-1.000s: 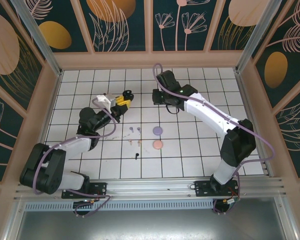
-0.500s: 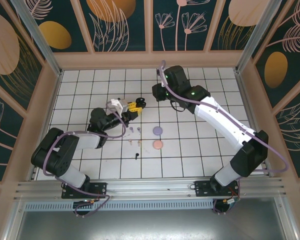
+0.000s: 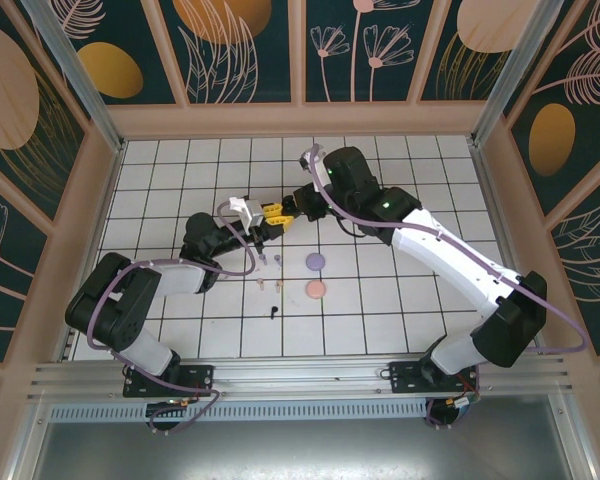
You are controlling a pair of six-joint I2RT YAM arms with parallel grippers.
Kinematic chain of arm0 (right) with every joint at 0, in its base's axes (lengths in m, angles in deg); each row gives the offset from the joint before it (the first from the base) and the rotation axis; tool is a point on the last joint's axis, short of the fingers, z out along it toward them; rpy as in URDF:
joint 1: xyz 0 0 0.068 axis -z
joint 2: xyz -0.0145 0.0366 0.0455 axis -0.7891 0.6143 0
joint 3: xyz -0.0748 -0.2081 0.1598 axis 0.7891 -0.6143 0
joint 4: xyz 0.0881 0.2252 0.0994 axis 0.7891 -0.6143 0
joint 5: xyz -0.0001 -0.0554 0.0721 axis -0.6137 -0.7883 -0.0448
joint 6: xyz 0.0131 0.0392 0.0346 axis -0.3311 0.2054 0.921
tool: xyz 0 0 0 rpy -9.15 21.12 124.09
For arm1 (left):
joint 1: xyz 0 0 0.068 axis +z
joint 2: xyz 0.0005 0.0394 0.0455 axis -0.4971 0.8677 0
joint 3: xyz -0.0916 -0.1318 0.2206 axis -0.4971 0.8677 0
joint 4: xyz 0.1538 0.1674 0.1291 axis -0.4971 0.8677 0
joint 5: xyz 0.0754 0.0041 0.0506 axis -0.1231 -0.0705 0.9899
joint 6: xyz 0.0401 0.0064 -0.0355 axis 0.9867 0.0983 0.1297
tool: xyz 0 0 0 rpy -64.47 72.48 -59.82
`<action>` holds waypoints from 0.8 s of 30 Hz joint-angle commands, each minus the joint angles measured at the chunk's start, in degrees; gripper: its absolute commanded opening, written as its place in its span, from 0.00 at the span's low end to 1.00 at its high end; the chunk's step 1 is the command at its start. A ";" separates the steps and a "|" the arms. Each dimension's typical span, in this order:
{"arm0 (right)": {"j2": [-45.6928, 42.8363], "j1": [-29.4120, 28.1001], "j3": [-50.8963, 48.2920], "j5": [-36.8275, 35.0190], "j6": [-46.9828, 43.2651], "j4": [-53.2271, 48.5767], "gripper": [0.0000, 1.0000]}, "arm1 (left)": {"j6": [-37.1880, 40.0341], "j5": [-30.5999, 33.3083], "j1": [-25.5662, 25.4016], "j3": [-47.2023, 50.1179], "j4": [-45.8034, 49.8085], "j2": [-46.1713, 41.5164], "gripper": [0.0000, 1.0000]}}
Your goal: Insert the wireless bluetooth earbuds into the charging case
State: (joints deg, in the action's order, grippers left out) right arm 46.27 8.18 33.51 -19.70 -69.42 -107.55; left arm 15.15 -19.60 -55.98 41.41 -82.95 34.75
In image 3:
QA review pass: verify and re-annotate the grey metal sheet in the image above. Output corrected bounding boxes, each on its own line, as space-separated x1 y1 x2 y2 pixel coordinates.
29 399 589 480

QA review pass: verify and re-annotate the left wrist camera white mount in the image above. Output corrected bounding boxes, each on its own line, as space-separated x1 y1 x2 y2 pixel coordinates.
228 196 265 229

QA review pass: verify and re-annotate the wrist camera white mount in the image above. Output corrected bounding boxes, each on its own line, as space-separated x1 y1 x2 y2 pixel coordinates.
228 196 265 229
299 143 329 171

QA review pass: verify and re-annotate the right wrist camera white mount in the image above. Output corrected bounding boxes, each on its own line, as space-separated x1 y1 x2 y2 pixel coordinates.
299 143 329 171

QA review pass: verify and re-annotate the aluminium table side rail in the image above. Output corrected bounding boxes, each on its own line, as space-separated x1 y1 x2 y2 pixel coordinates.
469 141 546 357
54 141 126 362

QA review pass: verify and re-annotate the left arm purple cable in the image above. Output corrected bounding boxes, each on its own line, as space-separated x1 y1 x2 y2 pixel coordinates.
87 204 258 435

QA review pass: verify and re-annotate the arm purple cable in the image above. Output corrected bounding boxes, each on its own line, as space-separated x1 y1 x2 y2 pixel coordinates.
299 144 589 431
87 204 258 435

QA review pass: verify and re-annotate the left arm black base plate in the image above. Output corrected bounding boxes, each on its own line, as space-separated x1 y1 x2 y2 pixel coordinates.
123 364 216 399

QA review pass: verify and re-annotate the aluminium mounting rail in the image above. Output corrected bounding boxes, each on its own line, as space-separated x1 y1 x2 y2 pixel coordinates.
27 353 574 402

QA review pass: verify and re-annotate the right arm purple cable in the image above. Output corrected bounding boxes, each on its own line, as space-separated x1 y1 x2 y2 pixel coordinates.
299 144 589 431

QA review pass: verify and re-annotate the slotted grey cable duct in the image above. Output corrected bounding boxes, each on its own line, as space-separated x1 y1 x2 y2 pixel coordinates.
47 402 429 422

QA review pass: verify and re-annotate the aluminium corner post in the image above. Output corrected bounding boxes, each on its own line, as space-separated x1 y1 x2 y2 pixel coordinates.
19 0 127 154
470 0 566 147

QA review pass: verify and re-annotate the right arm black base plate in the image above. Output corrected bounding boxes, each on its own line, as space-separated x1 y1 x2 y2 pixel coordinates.
388 360 481 394

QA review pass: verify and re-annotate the white yellow cable connector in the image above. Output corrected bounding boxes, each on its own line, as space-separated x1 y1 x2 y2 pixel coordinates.
444 394 481 412

